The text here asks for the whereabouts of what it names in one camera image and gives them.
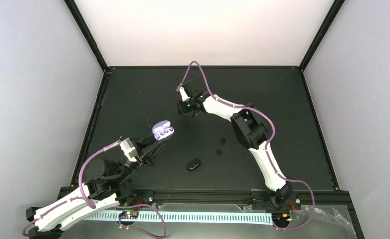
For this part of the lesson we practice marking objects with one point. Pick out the black front aluminium rail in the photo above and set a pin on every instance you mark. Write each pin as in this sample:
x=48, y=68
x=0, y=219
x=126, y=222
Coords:
x=230, y=196

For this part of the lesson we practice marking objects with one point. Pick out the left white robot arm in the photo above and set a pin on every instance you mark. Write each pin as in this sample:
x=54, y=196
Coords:
x=103, y=183

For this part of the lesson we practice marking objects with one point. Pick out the white slotted cable duct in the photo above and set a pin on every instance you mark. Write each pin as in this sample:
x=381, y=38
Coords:
x=205, y=217

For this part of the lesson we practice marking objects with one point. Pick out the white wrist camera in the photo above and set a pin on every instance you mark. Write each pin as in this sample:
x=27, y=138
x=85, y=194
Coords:
x=129, y=150
x=184, y=96

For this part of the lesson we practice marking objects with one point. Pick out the right circuit board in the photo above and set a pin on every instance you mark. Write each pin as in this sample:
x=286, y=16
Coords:
x=281, y=217

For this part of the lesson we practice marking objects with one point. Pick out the left circuit board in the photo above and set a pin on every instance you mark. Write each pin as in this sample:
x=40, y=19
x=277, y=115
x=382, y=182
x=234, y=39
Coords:
x=128, y=215

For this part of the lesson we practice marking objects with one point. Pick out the lavender earbud charging case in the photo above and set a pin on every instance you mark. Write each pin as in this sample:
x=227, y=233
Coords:
x=158, y=130

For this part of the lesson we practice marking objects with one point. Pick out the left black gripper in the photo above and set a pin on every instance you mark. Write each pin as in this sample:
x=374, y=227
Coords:
x=143, y=158

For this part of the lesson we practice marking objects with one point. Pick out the black earbud charging case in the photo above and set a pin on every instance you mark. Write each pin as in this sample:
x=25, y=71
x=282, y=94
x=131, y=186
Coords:
x=193, y=164

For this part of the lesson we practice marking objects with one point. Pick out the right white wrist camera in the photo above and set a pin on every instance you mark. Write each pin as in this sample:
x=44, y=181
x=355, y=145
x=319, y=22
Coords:
x=184, y=96

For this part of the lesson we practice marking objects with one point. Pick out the circuit board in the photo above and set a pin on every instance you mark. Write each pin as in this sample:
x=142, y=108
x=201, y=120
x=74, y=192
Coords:
x=281, y=217
x=128, y=215

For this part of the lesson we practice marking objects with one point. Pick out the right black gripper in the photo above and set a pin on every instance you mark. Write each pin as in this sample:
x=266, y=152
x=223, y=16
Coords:
x=182, y=110

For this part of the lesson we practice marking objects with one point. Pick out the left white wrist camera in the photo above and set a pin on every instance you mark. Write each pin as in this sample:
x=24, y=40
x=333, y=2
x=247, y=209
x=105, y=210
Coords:
x=129, y=150

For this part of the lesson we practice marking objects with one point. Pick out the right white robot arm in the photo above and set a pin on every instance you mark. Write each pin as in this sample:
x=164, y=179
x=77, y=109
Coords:
x=250, y=131

